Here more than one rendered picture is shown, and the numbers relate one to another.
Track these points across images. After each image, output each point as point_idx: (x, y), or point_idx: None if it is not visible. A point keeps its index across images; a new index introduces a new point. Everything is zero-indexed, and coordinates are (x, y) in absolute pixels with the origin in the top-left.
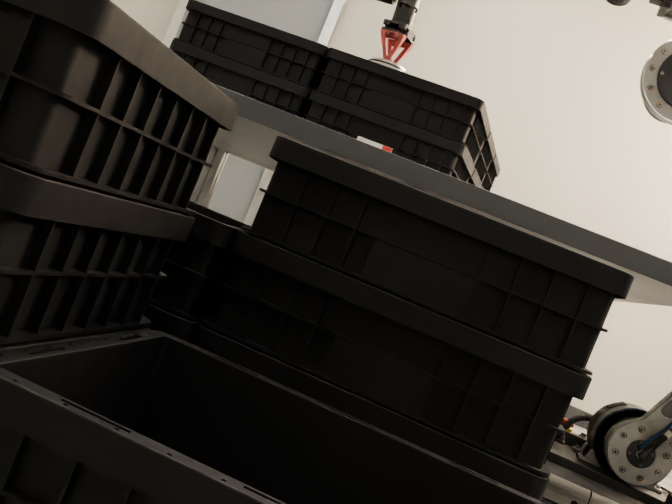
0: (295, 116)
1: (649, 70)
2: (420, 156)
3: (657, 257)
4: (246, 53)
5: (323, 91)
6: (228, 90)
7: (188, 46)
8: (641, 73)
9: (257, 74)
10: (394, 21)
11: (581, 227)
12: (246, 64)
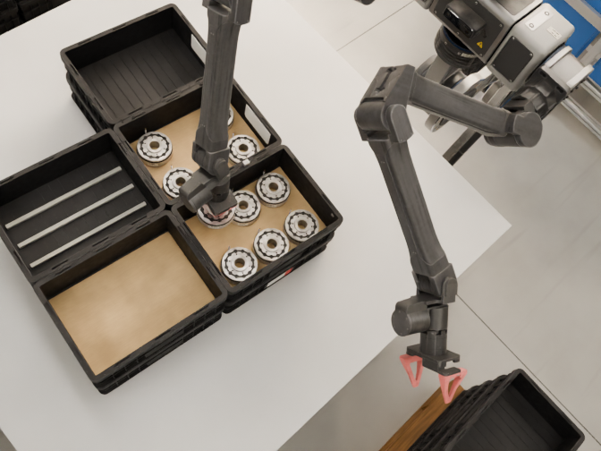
0: (334, 395)
1: (435, 124)
2: (309, 255)
3: (483, 252)
4: (167, 341)
5: (237, 299)
6: (299, 429)
7: (118, 378)
8: (427, 121)
9: (184, 336)
10: (226, 208)
11: (457, 277)
12: (172, 342)
